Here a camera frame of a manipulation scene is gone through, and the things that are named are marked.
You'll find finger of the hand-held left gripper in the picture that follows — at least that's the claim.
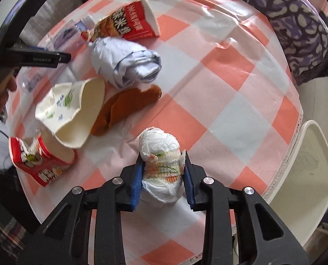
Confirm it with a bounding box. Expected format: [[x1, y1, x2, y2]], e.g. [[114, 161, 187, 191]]
[[0, 47, 71, 68]]

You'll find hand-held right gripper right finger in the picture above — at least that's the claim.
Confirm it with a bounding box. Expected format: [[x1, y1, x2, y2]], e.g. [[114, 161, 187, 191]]
[[182, 150, 311, 265]]

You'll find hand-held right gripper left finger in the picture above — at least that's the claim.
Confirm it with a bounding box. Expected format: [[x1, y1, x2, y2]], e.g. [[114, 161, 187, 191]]
[[34, 154, 147, 265]]

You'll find white plastic wrapper ball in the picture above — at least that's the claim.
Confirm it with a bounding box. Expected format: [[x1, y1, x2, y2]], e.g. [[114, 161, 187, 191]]
[[137, 127, 187, 205]]

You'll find person's left hand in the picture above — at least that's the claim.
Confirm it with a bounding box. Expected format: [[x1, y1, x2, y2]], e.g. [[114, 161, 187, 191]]
[[0, 67, 19, 114]]

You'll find clear plastic wrapper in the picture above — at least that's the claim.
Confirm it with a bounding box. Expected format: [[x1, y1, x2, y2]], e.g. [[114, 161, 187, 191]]
[[16, 68, 52, 94]]

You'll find crushed clear plastic bottle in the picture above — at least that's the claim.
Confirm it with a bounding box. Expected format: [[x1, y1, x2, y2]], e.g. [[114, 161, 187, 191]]
[[52, 15, 95, 51]]

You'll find crushed cream paper bowl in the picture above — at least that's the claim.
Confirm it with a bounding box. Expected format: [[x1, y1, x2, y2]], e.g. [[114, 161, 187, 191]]
[[35, 78, 106, 148]]

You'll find brown cloth glove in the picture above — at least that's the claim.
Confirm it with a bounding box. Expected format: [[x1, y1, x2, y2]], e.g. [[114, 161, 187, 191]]
[[91, 84, 162, 137]]

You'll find crumpled white paper sheet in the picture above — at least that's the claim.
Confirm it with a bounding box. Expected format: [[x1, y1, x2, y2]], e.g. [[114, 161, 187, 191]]
[[88, 36, 162, 90]]

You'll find crushed red noodle cup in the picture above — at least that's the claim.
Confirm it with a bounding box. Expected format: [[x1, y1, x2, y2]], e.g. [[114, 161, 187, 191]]
[[81, 0, 160, 42]]

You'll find checkered orange white tablecloth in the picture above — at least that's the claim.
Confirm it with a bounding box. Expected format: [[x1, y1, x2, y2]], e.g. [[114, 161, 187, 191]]
[[8, 0, 304, 265]]

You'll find torn red noodle cup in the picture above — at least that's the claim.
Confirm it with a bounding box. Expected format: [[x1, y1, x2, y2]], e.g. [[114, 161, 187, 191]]
[[9, 133, 78, 187]]

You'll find white plastic chair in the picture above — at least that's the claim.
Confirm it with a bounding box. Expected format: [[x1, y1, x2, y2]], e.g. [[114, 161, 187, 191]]
[[233, 120, 328, 257]]

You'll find purple patterned cushion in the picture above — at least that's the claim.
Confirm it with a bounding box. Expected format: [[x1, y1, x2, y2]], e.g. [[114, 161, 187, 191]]
[[248, 0, 328, 86]]

